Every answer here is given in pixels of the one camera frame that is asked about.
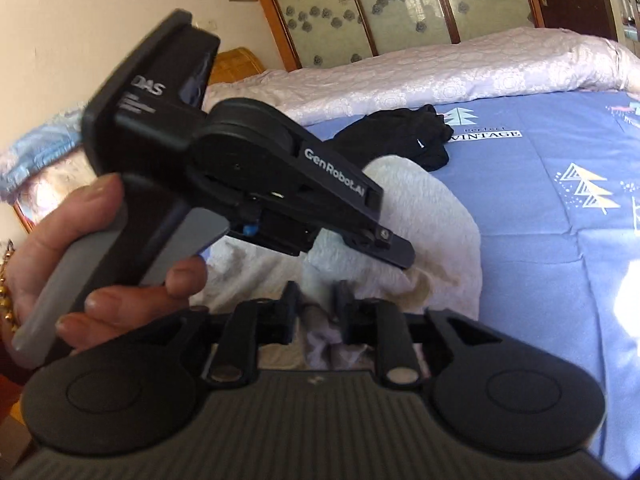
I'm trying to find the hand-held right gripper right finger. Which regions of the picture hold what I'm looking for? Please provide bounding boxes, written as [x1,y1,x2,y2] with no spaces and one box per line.
[334,282,502,392]

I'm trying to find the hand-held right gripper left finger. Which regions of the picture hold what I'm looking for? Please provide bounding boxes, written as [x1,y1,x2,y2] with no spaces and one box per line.
[150,282,304,389]

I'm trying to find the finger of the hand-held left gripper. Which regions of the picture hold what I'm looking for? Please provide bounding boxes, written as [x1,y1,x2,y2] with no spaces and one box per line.
[230,129,417,269]

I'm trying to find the light grey pants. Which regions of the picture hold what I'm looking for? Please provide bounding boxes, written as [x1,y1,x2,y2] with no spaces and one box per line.
[190,154,482,363]

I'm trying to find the person's left hand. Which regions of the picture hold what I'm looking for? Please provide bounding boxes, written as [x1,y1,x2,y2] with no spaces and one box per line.
[0,175,209,357]

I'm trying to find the black folded garment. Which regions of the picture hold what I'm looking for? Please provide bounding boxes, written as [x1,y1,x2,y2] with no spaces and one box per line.
[331,104,454,172]

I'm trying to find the wooden bed headboard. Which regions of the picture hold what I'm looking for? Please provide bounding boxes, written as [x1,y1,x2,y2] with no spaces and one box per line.
[209,47,267,87]

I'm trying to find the blue patterned pillow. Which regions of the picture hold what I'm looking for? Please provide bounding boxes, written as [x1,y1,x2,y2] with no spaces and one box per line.
[0,100,101,196]

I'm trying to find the large floral pillow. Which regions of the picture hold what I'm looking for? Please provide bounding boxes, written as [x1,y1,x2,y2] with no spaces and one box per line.
[14,152,103,233]

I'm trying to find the white quilt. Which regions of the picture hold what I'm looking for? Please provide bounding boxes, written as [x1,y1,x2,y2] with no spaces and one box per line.
[202,26,640,127]

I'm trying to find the wardrobe with frosted glass doors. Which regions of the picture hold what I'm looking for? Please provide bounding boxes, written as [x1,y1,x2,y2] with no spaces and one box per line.
[244,0,545,72]

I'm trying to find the blue printed bed sheet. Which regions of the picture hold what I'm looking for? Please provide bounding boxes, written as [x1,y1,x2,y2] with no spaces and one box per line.
[300,89,640,477]

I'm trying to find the gold bead bracelet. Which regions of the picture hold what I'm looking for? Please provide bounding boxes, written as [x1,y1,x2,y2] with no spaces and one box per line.
[0,240,22,332]

